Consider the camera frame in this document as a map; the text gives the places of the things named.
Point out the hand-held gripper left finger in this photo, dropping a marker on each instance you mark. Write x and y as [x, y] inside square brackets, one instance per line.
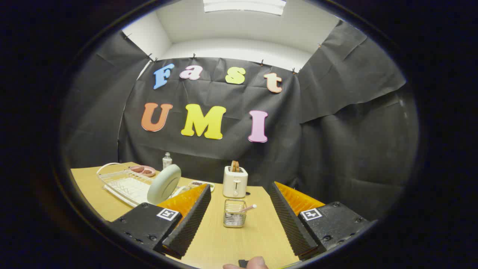
[190, 224]

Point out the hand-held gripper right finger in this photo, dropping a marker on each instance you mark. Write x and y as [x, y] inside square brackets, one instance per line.
[291, 224]

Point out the pale green plate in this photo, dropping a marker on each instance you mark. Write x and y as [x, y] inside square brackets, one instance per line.
[164, 185]

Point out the pink plate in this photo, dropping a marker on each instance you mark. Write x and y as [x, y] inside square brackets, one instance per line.
[149, 174]

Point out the white divided grain tray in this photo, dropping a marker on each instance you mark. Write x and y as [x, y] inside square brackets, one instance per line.
[198, 183]

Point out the cream white toaster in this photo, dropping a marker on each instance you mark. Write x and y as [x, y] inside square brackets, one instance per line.
[235, 183]

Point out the clear bottle with green liquid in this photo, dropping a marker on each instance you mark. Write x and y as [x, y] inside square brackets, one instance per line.
[167, 161]

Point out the ceiling light panel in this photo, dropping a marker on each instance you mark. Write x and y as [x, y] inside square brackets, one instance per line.
[244, 6]

